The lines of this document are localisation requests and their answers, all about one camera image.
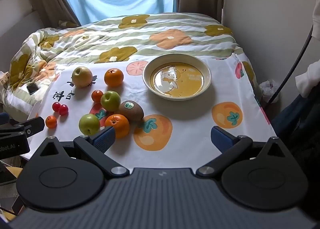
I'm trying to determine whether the white persimmon-print cloth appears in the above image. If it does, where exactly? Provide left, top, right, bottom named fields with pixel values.
left=26, top=53, right=278, bottom=169

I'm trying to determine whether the small tangerine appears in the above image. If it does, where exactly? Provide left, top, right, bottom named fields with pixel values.
left=45, top=115, right=58, bottom=129
left=91, top=90, right=104, bottom=103

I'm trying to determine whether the cream and yellow plate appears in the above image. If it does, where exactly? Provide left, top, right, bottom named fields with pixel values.
left=142, top=54, right=212, bottom=101

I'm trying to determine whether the white garment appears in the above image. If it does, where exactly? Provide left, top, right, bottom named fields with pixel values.
left=295, top=0, right=320, bottom=98

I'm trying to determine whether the yellow-red apple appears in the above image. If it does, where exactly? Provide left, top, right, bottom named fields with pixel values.
left=71, top=66, right=92, bottom=88

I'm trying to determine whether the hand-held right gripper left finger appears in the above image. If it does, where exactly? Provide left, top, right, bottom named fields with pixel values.
left=32, top=126, right=130, bottom=179

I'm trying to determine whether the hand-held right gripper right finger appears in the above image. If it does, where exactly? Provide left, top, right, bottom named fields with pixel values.
left=196, top=126, right=292, bottom=178

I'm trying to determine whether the black phone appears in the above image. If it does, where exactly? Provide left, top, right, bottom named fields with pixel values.
left=26, top=83, right=39, bottom=95

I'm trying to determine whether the floral striped blanket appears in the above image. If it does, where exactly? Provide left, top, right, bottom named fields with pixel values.
left=2, top=13, right=263, bottom=119

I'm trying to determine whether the white plastic bag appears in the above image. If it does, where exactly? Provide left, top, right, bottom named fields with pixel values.
left=259, top=79, right=280, bottom=103

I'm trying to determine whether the patterned box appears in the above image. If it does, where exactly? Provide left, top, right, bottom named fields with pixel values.
left=0, top=71, right=11, bottom=89

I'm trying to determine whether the green apple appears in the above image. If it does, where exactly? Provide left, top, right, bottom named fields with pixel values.
left=79, top=114, right=101, bottom=136
left=100, top=91, right=121, bottom=112

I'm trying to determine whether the cardboard box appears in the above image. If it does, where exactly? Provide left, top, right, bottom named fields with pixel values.
left=0, top=155, right=27, bottom=219

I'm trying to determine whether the dark blue garment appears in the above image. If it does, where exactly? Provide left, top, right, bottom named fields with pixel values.
left=271, top=91, right=320, bottom=144

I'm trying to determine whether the large orange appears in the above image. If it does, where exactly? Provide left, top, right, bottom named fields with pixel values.
left=104, top=68, right=124, bottom=87

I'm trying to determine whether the black cable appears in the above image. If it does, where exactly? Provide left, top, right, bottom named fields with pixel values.
left=264, top=25, right=314, bottom=107

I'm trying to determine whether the brown kiwi with green sticker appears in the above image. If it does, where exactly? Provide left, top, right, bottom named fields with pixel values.
left=118, top=100, right=145, bottom=122

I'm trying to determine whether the orange with green stem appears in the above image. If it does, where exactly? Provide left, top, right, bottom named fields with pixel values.
left=105, top=114, right=130, bottom=139

